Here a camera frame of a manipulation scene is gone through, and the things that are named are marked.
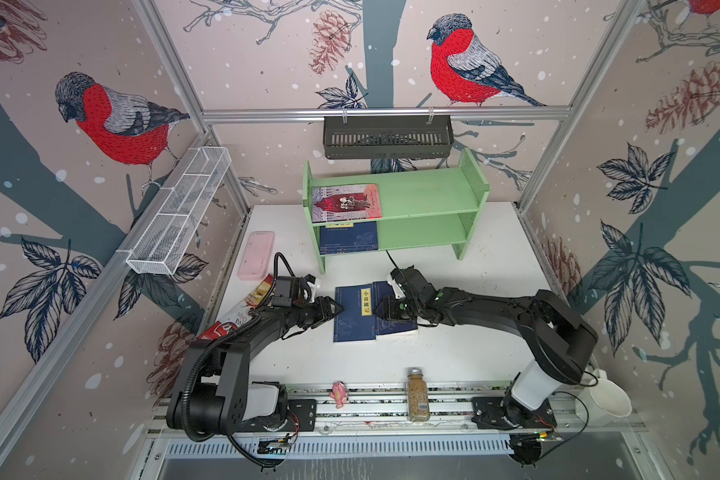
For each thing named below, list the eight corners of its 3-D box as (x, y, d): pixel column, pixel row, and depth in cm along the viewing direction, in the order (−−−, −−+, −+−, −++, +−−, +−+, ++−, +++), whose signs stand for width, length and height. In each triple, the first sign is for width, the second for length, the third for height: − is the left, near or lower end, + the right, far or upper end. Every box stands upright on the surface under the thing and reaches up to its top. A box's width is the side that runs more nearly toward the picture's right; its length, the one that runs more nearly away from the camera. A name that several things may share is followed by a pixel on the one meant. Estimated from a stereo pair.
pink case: (238, 281, 103) (234, 274, 100) (252, 238, 116) (249, 231, 112) (266, 281, 103) (262, 274, 100) (277, 238, 116) (274, 231, 112)
